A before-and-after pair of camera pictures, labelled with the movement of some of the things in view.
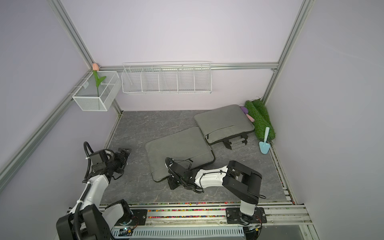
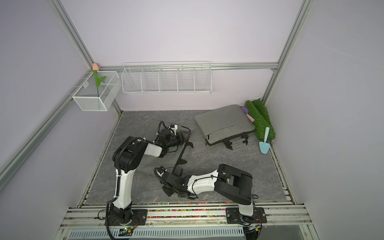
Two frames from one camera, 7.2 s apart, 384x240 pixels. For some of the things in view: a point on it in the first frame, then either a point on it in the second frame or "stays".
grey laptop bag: [228, 125] stays
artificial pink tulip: [95, 67] stays
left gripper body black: [118, 161] to [175, 141]
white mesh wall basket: [86, 96] stays
